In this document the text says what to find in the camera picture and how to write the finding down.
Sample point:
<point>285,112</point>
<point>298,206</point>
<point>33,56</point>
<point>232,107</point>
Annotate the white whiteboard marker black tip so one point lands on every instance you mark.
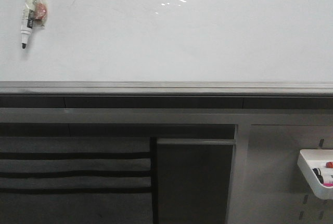
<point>34,12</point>

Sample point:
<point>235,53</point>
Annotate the large white whiteboard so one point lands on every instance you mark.
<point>266,47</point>

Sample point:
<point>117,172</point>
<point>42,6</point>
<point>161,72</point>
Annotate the dark grey flat panel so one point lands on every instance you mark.
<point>193,180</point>

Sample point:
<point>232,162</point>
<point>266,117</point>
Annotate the white plastic marker tray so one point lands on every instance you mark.
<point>316,158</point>

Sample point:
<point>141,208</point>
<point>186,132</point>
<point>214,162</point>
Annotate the black capped marker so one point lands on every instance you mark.
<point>317,171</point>

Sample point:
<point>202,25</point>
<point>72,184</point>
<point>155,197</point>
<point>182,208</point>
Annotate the red capped marker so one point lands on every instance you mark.
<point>329,164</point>

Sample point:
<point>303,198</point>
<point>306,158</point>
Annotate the white metal stand frame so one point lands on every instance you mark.
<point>266,185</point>

